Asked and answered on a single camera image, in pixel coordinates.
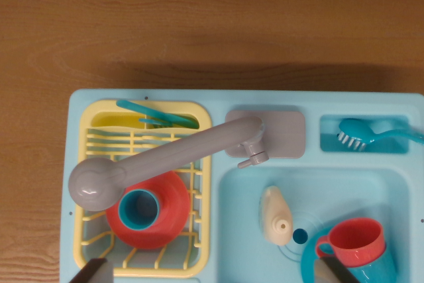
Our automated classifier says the teal toy cup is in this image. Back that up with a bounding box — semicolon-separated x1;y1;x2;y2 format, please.
344;242;398;283
118;189;162;231

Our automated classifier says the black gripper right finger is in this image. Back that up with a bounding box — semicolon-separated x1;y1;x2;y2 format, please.
313;252;371;283

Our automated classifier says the light blue toy sink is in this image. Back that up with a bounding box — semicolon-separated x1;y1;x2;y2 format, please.
59;89;424;283

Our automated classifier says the teal toy fork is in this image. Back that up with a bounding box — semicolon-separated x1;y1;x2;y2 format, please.
138;117;174;128

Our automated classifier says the grey toy faucet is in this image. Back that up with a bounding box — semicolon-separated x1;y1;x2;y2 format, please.
68;109;306;211

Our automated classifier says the cream toy detergent bottle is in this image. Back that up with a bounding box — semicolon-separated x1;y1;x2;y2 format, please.
258;186;294;247

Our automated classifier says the teal dish brush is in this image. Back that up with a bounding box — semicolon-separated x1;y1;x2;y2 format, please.
337;118;424;152

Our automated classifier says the yellow dish rack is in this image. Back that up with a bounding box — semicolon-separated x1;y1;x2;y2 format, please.
73;99;213;279

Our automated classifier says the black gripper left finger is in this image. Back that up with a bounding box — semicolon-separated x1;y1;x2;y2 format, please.
68;258;115;283

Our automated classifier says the red toy plate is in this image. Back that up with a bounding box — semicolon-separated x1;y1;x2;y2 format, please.
105;170;191;250

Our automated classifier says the teal toy knife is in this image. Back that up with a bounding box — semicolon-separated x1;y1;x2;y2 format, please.
115;99;199;129

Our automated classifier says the red toy cup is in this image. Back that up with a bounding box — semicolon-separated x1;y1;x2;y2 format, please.
315;217;387;268

